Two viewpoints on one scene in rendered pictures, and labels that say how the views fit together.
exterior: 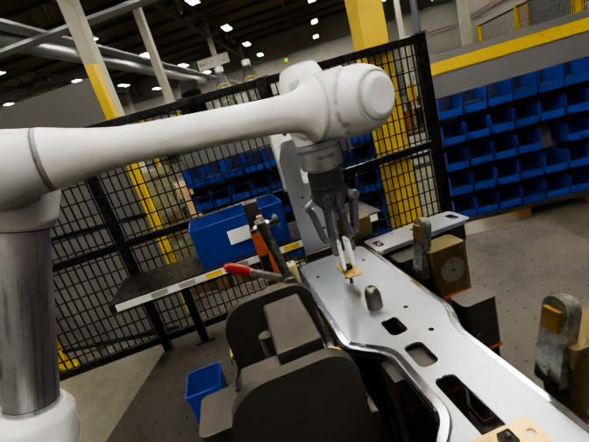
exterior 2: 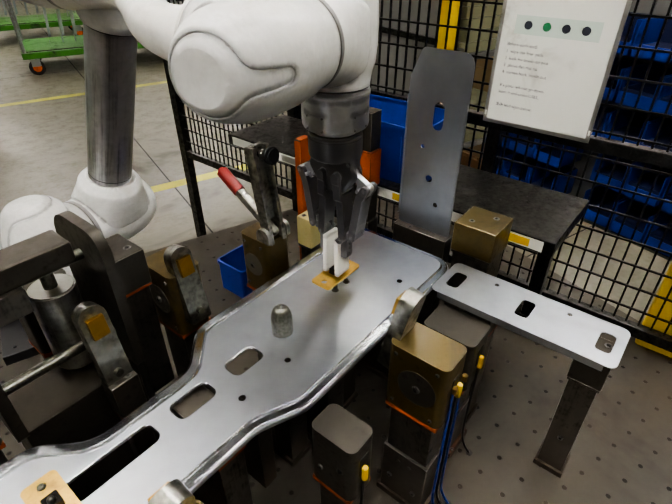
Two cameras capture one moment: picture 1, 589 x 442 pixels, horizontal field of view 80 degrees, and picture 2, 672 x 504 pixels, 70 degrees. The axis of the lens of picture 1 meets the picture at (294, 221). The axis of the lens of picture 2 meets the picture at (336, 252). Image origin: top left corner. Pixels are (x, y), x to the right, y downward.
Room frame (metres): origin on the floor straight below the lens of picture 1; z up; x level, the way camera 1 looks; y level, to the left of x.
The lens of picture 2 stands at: (0.33, -0.55, 1.50)
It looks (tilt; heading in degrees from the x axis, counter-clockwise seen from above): 34 degrees down; 48
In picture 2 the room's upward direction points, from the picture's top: straight up
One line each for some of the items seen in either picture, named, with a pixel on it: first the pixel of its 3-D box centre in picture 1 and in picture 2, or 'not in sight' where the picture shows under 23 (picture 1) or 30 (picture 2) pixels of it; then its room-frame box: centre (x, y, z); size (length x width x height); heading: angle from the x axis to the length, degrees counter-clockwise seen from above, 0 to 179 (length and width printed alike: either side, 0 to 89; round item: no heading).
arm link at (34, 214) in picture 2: not in sight; (44, 242); (0.46, 0.62, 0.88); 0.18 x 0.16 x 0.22; 20
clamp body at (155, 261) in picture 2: not in sight; (185, 344); (0.55, 0.09, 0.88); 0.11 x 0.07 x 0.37; 99
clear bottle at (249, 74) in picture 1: (253, 88); not in sight; (1.39, 0.01, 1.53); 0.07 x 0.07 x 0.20
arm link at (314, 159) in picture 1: (320, 155); (335, 107); (0.75, -0.09, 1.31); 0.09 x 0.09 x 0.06
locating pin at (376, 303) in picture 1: (373, 299); (281, 322); (0.63, -0.11, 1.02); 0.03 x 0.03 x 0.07
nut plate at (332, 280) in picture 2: (348, 267); (336, 271); (0.75, -0.09, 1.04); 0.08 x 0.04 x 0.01; 9
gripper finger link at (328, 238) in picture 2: (339, 254); (330, 249); (0.75, -0.08, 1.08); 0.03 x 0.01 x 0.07; 9
